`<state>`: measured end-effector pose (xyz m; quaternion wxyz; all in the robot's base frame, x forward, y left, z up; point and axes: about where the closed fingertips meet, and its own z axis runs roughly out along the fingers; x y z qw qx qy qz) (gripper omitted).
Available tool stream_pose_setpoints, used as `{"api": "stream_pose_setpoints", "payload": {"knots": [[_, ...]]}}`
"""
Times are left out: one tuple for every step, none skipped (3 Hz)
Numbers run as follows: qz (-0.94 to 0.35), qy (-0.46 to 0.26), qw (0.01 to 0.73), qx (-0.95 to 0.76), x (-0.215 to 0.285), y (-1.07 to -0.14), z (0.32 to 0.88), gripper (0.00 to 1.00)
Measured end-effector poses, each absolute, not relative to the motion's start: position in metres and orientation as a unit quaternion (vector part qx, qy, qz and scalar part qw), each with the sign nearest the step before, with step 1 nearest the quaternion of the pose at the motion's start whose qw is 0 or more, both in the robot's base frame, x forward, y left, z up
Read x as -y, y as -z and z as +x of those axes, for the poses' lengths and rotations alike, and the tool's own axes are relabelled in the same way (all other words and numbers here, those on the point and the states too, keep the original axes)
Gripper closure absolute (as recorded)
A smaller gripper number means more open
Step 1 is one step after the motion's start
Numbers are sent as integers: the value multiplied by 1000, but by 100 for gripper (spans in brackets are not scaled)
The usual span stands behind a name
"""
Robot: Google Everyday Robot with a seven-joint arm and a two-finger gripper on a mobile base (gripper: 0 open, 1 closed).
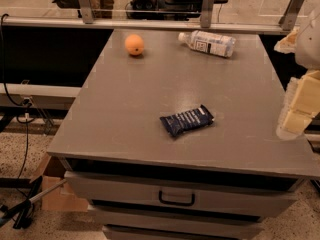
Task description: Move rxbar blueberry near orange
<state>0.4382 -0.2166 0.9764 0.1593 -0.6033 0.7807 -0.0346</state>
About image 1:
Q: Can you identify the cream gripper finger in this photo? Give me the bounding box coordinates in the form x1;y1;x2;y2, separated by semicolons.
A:
274;29;298;54
276;70;320;140

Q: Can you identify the dark blue rxbar wrapper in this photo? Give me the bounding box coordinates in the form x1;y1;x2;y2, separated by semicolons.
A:
160;105;215;137

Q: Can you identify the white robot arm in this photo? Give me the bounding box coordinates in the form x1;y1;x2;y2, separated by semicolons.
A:
274;6;320;140

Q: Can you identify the black wheeled robot base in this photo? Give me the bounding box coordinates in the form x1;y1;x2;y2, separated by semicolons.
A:
125;0;201;21

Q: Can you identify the clear plastic water bottle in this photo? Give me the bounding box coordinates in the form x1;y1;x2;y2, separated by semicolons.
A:
178;30;236;58

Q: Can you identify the grey top drawer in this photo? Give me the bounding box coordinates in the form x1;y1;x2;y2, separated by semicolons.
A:
65;171;296;217

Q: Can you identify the grey drawer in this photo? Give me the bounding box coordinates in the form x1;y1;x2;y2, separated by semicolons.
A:
65;171;296;217
101;225;241;240
88;205;262;239

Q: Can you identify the orange fruit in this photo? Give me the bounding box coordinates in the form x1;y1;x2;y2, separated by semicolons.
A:
125;34;144;56

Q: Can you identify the grey middle drawer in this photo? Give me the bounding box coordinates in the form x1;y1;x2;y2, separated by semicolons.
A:
88;205;262;239

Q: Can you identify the grey bottom drawer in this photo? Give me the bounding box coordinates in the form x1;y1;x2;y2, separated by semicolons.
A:
101;225;241;240

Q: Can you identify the brown cardboard box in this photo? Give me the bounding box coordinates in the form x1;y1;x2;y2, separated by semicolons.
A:
30;154;88;212

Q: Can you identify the black tripod stand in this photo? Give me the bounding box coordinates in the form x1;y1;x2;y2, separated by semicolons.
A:
0;176;67;227

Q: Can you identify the metal railing frame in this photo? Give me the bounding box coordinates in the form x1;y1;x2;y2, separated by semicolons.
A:
0;0;311;34

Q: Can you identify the black drawer handle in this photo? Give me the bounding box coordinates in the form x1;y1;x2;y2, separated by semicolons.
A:
158;191;196;207

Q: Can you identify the black power cable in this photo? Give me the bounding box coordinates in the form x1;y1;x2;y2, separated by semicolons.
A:
0;13;36;198

